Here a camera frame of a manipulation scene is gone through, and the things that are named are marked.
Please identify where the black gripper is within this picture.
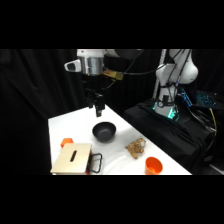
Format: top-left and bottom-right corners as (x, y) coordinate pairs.
(82, 74), (106, 118)

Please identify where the light wooden drawer box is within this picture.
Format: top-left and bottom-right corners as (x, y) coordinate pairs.
(49, 142), (93, 175)

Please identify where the black bowl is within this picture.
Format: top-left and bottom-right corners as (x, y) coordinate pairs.
(91, 121), (118, 144)

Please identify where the orange block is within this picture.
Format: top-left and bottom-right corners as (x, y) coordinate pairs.
(60, 137), (75, 149)

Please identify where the beige plush toy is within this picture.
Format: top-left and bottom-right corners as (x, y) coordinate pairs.
(124, 137), (147, 160)

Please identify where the black curtain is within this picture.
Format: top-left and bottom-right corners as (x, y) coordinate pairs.
(0, 49), (224, 175)

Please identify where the black robot stand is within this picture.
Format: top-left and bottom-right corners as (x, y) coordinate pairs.
(122, 98), (218, 175)

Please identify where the orange cup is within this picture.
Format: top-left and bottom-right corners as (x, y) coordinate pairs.
(144, 156), (164, 175)

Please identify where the blue lit keyboard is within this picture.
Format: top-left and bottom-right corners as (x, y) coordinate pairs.
(195, 90), (218, 108)

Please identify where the gold cable connector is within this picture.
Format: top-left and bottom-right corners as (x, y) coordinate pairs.
(102, 69), (124, 82)

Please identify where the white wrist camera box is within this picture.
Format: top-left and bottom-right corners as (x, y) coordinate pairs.
(63, 59), (82, 72)

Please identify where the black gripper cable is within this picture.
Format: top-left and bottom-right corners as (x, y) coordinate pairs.
(105, 63), (168, 91)

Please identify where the yellow cable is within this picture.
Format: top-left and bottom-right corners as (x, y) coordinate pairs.
(208, 108), (218, 138)

